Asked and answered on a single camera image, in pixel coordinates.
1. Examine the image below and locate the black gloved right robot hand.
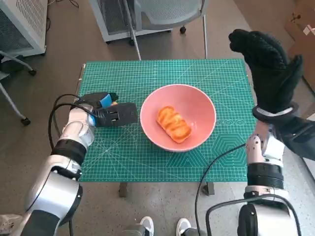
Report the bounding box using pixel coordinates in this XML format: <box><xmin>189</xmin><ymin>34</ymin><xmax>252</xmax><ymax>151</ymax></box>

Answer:
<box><xmin>228</xmin><ymin>29</ymin><xmax>304</xmax><ymax>114</ymax></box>

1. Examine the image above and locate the green cutting mat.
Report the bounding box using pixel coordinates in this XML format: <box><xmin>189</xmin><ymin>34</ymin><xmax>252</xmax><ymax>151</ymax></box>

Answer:
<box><xmin>78</xmin><ymin>59</ymin><xmax>256</xmax><ymax>183</ymax></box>

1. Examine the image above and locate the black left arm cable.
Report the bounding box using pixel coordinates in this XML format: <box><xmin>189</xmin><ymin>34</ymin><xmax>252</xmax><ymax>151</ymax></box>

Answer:
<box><xmin>48</xmin><ymin>94</ymin><xmax>94</xmax><ymax>150</ymax></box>

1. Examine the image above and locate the striped glazed bread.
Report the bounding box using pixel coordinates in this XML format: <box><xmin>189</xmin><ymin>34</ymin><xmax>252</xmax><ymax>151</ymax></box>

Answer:
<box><xmin>156</xmin><ymin>106</ymin><xmax>192</xmax><ymax>144</ymax></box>

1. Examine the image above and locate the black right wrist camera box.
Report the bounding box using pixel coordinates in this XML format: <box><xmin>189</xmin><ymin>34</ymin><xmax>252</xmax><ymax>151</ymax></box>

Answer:
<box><xmin>275</xmin><ymin>115</ymin><xmax>315</xmax><ymax>162</ymax></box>

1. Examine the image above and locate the person's worn shoe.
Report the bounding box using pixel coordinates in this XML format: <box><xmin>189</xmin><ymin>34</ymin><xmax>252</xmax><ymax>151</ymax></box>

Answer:
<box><xmin>0</xmin><ymin>213</ymin><xmax>24</xmax><ymax>233</ymax></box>

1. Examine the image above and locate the thick black cable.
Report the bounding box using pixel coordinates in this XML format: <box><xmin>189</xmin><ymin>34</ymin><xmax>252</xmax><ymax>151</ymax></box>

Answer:
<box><xmin>206</xmin><ymin>194</ymin><xmax>302</xmax><ymax>236</ymax></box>

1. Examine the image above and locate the grey mesh chair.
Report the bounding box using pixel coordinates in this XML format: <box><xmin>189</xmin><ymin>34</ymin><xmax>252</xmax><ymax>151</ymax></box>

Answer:
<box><xmin>124</xmin><ymin>0</ymin><xmax>210</xmax><ymax>61</ymax></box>

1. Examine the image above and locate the white shoe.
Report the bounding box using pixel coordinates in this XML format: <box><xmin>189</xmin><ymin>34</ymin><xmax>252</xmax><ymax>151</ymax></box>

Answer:
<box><xmin>176</xmin><ymin>218</ymin><xmax>192</xmax><ymax>236</ymax></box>
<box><xmin>137</xmin><ymin>216</ymin><xmax>155</xmax><ymax>236</ymax></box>

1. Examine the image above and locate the large white perforated cabinet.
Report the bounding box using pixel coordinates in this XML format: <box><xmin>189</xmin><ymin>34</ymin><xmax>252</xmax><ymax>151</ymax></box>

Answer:
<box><xmin>0</xmin><ymin>0</ymin><xmax>49</xmax><ymax>57</ymax></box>

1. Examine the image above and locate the thin black cable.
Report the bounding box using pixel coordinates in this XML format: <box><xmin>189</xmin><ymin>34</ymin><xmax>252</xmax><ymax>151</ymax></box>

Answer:
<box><xmin>194</xmin><ymin>143</ymin><xmax>247</xmax><ymax>236</ymax></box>

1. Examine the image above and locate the pink bowl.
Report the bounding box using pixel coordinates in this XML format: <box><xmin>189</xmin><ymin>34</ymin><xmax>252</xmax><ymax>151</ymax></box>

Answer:
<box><xmin>139</xmin><ymin>84</ymin><xmax>217</xmax><ymax>153</ymax></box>

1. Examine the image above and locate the cardboard box with tape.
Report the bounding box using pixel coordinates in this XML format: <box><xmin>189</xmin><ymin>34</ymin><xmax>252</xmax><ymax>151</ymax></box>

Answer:
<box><xmin>284</xmin><ymin>0</ymin><xmax>315</xmax><ymax>44</ymax></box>

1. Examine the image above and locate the office chair with caster legs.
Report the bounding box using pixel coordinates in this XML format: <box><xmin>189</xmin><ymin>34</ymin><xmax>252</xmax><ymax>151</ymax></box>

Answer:
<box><xmin>0</xmin><ymin>49</ymin><xmax>37</xmax><ymax>126</ymax></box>

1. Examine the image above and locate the plain cardboard box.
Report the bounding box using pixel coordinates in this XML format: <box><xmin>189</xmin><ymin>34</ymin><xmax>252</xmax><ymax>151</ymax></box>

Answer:
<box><xmin>287</xmin><ymin>40</ymin><xmax>315</xmax><ymax>91</ymax></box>

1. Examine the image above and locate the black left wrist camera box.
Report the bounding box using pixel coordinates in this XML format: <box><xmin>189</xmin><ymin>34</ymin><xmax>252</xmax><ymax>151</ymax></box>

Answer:
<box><xmin>92</xmin><ymin>102</ymin><xmax>137</xmax><ymax>128</ymax></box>

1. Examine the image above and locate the white table panel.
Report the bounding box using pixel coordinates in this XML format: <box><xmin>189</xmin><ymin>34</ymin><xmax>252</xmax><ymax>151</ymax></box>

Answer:
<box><xmin>302</xmin><ymin>157</ymin><xmax>315</xmax><ymax>179</ymax></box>

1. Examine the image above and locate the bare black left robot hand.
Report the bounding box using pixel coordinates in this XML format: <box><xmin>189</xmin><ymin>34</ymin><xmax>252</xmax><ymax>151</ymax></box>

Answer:
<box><xmin>73</xmin><ymin>92</ymin><xmax>120</xmax><ymax>110</ymax></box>

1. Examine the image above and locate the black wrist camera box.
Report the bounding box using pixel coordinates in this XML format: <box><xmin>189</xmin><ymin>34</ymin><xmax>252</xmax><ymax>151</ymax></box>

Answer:
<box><xmin>275</xmin><ymin>115</ymin><xmax>315</xmax><ymax>162</ymax></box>
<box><xmin>92</xmin><ymin>102</ymin><xmax>137</xmax><ymax>128</ymax></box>

